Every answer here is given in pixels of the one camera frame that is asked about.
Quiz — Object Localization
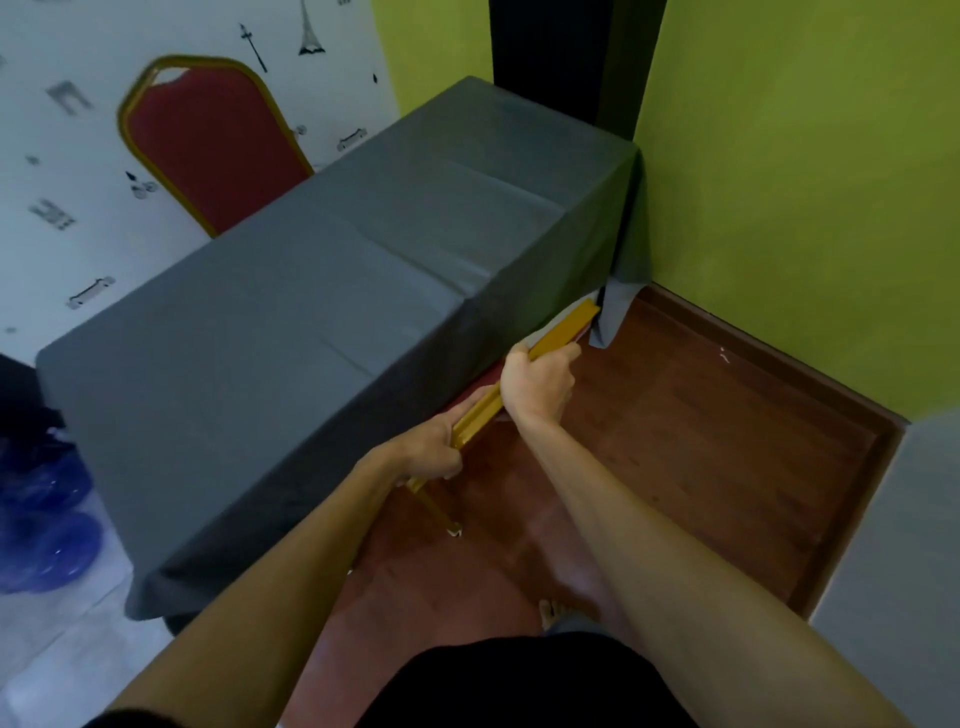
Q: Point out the person's right hand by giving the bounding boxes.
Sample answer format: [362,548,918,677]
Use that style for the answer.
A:
[498,341,583,433]

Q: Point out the person's left hand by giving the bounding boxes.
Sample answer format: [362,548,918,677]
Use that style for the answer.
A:
[356,408,470,493]

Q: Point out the red chair with gold frame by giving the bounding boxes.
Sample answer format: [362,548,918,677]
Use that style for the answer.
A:
[404,299,601,540]
[117,53,316,240]

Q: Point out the person's right forearm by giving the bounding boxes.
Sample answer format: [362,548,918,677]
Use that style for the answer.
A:
[517,412,913,728]

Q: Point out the person's left forearm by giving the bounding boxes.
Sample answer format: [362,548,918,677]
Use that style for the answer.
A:
[104,449,399,728]

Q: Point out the person's grey trousers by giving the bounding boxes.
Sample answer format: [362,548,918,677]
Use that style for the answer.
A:
[551,611,601,639]

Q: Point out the table with grey cloth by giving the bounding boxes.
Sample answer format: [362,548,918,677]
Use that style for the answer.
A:
[35,74,652,622]

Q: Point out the black vertical panel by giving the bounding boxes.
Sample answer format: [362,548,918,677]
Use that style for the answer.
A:
[487,0,669,144]

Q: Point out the blue water jug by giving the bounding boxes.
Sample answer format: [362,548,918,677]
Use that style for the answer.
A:
[0,509,103,598]
[0,427,95,519]

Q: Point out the black wall decals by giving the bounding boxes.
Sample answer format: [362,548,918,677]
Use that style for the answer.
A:
[0,0,384,339]

